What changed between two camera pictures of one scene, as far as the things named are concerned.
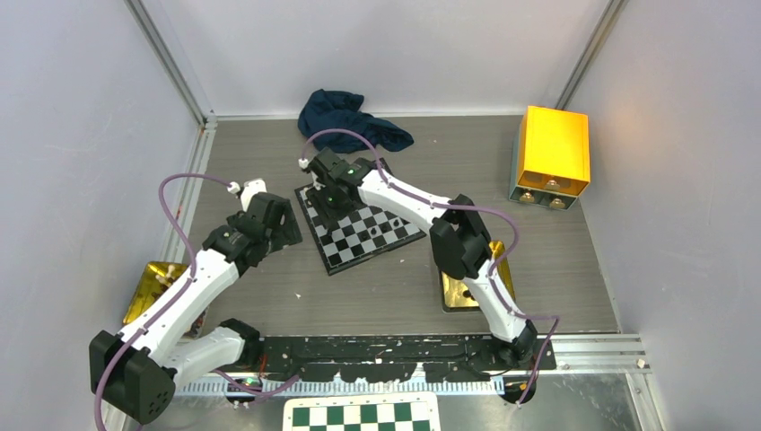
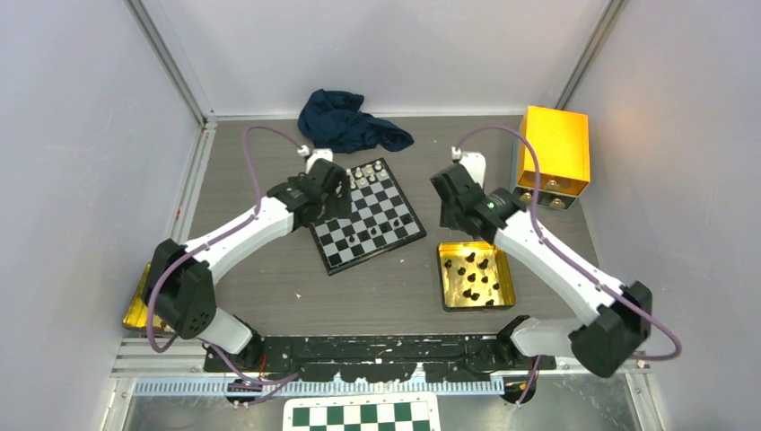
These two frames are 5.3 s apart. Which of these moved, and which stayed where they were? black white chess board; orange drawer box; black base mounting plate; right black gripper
Moved: right black gripper
Stayed: black white chess board; orange drawer box; black base mounting plate
